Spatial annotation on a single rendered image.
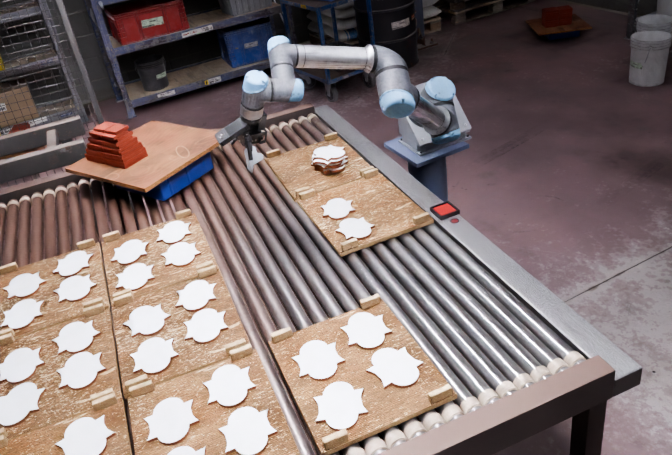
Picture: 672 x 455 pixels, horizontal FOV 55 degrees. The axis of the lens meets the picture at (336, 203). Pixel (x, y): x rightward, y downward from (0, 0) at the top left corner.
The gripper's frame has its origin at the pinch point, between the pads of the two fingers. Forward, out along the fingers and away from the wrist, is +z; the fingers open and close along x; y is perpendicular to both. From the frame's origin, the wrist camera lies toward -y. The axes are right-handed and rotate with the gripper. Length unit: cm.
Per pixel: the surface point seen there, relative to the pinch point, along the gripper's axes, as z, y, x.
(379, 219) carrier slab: 3, 34, -41
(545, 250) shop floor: 86, 170, -45
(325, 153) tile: 12.8, 40.3, 2.3
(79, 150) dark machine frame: 64, -31, 88
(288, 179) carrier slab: 24.5, 26.6, 4.4
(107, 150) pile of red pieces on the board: 35, -29, 54
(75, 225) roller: 50, -49, 33
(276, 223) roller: 18.9, 7.9, -17.7
